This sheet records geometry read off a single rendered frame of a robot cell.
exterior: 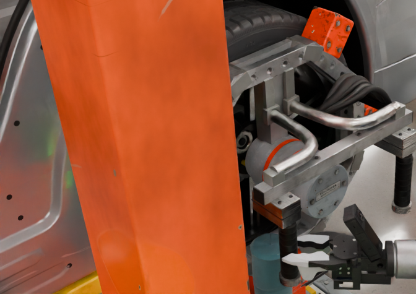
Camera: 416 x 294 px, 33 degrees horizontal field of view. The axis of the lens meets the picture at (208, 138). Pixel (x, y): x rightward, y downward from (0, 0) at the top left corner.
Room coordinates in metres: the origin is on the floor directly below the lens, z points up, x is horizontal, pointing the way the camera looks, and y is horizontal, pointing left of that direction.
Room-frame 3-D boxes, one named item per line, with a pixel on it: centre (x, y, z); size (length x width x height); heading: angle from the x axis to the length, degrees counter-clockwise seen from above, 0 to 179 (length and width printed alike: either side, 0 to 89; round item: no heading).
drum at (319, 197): (1.29, -0.19, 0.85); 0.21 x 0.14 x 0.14; 33
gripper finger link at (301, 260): (1.02, -0.16, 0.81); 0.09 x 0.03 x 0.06; 88
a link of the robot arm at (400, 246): (1.02, -0.35, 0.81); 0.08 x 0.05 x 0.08; 168
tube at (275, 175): (1.19, -0.13, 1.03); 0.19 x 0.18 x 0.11; 33
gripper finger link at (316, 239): (1.08, -0.17, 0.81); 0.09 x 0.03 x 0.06; 69
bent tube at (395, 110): (1.30, -0.30, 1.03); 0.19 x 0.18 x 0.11; 33
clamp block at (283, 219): (1.08, -0.12, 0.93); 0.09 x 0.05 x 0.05; 33
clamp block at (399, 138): (1.27, -0.40, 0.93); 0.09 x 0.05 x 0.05; 33
